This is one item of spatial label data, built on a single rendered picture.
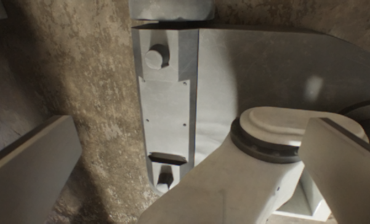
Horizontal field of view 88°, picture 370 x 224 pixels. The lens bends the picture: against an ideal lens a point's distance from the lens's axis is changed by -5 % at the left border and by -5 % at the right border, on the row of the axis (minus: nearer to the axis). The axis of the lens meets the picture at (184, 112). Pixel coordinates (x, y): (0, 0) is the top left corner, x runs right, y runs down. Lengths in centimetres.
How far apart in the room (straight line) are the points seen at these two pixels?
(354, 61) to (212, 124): 33
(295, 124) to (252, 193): 14
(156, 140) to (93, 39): 40
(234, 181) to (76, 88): 71
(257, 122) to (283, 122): 4
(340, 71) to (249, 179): 31
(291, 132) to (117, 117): 64
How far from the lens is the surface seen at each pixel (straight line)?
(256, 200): 29
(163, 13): 43
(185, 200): 25
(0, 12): 97
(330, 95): 52
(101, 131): 91
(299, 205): 49
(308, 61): 48
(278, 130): 35
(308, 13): 64
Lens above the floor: 61
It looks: 59 degrees down
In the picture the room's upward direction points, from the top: 156 degrees counter-clockwise
